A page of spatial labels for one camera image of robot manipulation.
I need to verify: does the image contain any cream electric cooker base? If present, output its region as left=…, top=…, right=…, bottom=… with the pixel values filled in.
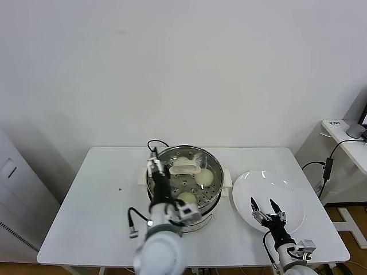
left=147, top=186, right=232, bottom=235

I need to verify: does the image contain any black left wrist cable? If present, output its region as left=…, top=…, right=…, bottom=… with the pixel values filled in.
left=127, top=207, right=151, bottom=240

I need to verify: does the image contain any glass pot lid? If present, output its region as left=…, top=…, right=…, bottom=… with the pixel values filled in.
left=146, top=146, right=224, bottom=210

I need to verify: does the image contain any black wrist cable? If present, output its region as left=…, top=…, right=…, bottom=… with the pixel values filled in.
left=263, top=230, right=279, bottom=269
left=127, top=207, right=151, bottom=240

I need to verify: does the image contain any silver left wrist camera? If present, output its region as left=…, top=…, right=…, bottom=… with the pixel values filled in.
left=174, top=201, right=201, bottom=226

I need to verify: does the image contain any white cabinet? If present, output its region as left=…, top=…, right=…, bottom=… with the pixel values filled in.
left=0, top=130, right=63, bottom=256

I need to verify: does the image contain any black power adapter cable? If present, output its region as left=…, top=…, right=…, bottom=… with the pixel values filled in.
left=300, top=139, right=367, bottom=201

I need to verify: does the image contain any white round plate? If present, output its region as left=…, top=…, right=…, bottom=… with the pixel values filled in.
left=232, top=170, right=306, bottom=236

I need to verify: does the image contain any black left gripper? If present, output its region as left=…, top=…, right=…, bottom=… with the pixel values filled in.
left=146, top=146, right=174, bottom=206

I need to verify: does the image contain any stainless steel steamer insert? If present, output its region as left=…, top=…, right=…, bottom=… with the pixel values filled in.
left=138, top=145, right=232, bottom=219

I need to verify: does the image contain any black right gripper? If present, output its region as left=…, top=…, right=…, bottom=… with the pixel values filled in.
left=250, top=197, right=295, bottom=244

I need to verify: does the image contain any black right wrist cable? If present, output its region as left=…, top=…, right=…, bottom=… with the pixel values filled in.
left=263, top=230, right=279, bottom=269

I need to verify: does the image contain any grey cylindrical stand base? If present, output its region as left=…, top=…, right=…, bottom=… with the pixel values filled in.
left=345, top=123, right=366, bottom=140

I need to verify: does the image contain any grey computer monitor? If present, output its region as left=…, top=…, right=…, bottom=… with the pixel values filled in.
left=343, top=85, right=367, bottom=127

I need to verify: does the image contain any black cooker power cord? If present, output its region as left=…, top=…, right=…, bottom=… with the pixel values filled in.
left=147, top=139, right=170, bottom=157

